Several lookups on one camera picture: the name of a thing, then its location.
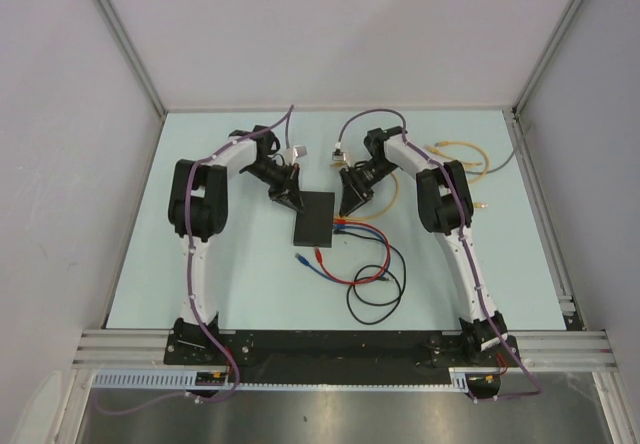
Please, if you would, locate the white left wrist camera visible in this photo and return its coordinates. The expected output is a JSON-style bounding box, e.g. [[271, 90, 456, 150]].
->
[[283, 145, 307, 165]]

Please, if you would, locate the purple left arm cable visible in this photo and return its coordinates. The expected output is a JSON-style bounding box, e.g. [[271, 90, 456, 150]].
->
[[94, 103, 296, 414]]

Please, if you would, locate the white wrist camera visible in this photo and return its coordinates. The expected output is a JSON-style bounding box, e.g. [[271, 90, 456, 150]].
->
[[283, 145, 307, 165], [331, 148, 351, 168]]

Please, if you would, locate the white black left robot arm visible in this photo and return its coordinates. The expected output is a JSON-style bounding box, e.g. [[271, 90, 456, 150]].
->
[[168, 125, 304, 364]]

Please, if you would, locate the blue ethernet cable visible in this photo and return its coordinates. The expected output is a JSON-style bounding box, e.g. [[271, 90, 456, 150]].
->
[[293, 221, 386, 283]]

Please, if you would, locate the black network switch box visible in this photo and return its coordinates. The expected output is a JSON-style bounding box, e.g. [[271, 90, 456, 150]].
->
[[293, 191, 335, 248]]

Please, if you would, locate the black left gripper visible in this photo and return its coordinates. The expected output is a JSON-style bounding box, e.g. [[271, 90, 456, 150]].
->
[[243, 159, 304, 214]]

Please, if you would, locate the aluminium frame post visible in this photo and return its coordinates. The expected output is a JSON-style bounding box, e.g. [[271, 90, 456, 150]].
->
[[93, 0, 167, 121], [510, 0, 607, 115]]

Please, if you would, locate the black ethernet cable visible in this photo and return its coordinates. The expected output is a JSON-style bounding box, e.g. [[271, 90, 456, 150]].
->
[[335, 228, 408, 325]]

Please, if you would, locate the aluminium frame post right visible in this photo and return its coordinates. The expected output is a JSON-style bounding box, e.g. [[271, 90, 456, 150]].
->
[[510, 0, 607, 115]]

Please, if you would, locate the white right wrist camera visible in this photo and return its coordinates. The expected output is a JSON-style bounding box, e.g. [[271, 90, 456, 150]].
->
[[331, 148, 351, 168]]

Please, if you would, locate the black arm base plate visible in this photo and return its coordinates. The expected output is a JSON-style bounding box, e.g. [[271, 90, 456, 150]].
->
[[163, 320, 519, 396]]

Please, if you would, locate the aluminium frame rail front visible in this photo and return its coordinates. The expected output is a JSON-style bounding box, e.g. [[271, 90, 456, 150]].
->
[[72, 329, 618, 372]]

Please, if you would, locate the red ethernet cable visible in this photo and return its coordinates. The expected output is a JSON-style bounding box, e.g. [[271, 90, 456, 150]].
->
[[312, 217, 392, 284]]

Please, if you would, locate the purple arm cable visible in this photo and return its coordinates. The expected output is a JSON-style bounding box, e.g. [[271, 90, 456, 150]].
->
[[94, 103, 296, 414], [333, 109, 544, 403]]

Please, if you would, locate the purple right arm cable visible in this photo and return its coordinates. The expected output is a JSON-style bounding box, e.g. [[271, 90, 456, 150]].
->
[[333, 109, 544, 403]]

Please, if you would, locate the grey slotted cable duct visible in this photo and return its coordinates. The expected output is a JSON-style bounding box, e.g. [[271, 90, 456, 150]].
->
[[93, 369, 468, 393]]

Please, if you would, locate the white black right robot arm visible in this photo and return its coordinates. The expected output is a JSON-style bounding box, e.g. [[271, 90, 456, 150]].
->
[[339, 126, 513, 365]]

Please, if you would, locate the aluminium frame post left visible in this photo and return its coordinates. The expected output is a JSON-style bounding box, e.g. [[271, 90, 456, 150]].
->
[[93, 0, 167, 121]]

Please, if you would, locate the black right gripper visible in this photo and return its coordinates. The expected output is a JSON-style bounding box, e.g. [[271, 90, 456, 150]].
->
[[339, 160, 398, 217]]

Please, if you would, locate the grey ethernet cable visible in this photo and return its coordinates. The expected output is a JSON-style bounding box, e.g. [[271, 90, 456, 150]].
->
[[479, 144, 516, 174]]

